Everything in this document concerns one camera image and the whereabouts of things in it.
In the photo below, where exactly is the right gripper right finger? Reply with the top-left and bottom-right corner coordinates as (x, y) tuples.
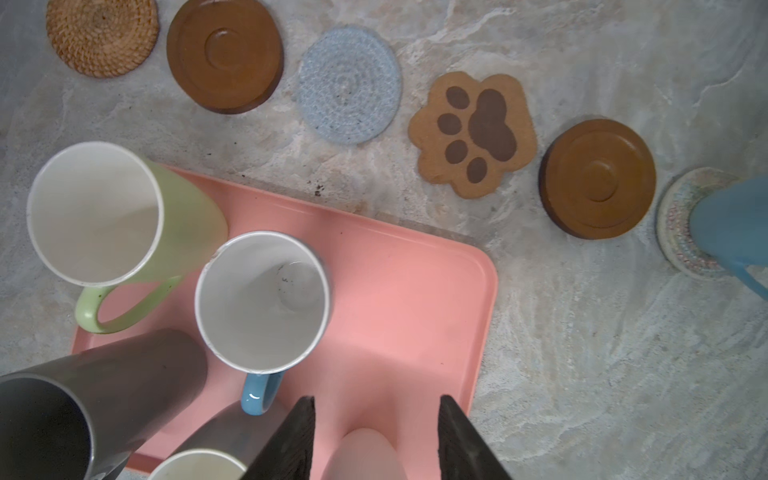
(437, 395), (512, 480)

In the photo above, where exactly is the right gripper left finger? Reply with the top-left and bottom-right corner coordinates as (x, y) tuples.
(241, 396), (316, 480)

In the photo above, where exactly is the blue floral mug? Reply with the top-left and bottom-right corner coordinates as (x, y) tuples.
(194, 231), (332, 416)

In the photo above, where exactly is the dark grey mug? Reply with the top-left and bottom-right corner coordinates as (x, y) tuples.
(1, 329), (208, 479)

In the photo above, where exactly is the multicolour woven round coaster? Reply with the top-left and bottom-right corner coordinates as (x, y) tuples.
(656, 167), (741, 280)

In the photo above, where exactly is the brown wooden coaster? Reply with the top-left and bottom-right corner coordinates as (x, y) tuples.
(539, 119), (656, 240)
(166, 0), (284, 114)

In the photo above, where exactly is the green mug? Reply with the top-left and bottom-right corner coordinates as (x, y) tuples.
(26, 141), (229, 334)

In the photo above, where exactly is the cork paw print coaster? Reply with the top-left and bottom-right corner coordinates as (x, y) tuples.
(408, 71), (538, 199)

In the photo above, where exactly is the light blue mug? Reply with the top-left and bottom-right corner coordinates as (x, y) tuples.
(689, 176), (767, 299)

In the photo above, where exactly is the blue woven round coaster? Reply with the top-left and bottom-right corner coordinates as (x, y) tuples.
(297, 25), (402, 145)

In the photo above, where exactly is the woven rattan coaster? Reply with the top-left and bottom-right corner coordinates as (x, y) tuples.
(45, 0), (160, 78)

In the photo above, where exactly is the pink silicone tray mat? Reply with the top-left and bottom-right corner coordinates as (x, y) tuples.
(70, 166), (499, 480)

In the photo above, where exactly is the grey handled white mug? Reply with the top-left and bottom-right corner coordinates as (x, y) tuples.
(149, 401), (288, 480)

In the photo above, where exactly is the pink handled white mug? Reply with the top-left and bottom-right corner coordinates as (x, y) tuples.
(322, 428), (407, 479)

